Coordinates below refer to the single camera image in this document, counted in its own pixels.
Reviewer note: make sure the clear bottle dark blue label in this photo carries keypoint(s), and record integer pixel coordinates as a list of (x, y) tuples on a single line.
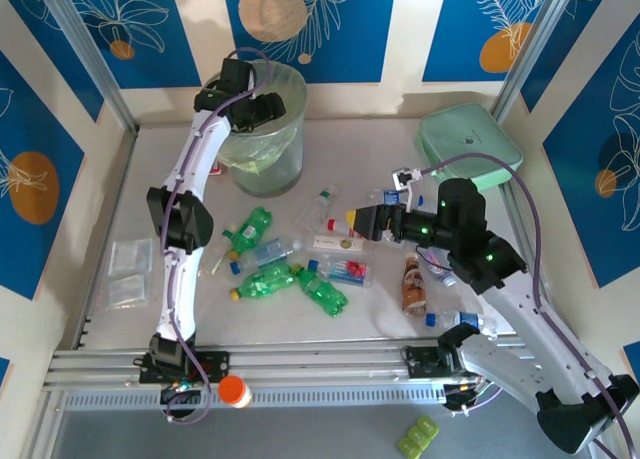
[(467, 320), (390, 197)]

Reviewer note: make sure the clear bottle white label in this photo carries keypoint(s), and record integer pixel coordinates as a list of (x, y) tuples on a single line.
[(335, 243)]

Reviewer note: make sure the brown drink bottle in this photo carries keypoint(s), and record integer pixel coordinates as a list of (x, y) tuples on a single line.
[(412, 286)]

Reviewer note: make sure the green plastic bottle yellow cap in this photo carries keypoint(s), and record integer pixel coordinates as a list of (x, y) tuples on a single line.
[(320, 291), (262, 284), (252, 226)]

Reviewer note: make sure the clear bottle light blue label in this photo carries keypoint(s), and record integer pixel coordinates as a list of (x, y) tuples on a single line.
[(272, 251)]

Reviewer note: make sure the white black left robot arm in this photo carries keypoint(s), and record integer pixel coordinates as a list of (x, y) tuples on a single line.
[(185, 289)]

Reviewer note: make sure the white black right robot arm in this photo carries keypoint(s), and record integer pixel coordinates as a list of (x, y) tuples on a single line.
[(500, 364)]

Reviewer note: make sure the clear plastic waste bin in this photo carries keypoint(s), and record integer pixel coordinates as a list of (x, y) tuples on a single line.
[(280, 174), (260, 151)]

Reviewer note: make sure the mint green lidded container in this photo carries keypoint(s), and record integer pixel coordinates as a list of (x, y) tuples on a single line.
[(480, 129)]

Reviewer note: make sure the small red white packet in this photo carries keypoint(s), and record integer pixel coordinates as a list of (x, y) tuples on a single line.
[(217, 170)]

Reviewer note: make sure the base connector wiring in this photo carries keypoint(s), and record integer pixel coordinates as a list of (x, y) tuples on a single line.
[(465, 394), (180, 386)]

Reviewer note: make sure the clear plastic bag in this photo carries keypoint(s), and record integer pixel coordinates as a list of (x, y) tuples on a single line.
[(127, 290), (130, 256)]

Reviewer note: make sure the small green plastic box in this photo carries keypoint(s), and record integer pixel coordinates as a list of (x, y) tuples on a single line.
[(426, 425), (409, 447), (417, 435)]

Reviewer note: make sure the small bottle orange cap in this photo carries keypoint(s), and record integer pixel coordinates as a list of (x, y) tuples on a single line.
[(232, 389)]

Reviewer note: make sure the aluminium side rail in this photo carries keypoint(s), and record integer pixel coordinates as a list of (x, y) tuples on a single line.
[(511, 204), (115, 189)]

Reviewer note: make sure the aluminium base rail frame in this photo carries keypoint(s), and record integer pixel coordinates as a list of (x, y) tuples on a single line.
[(325, 359)]

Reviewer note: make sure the aluminium frame post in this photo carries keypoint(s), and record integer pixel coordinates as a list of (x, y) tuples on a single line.
[(86, 44), (538, 44), (47, 429)]

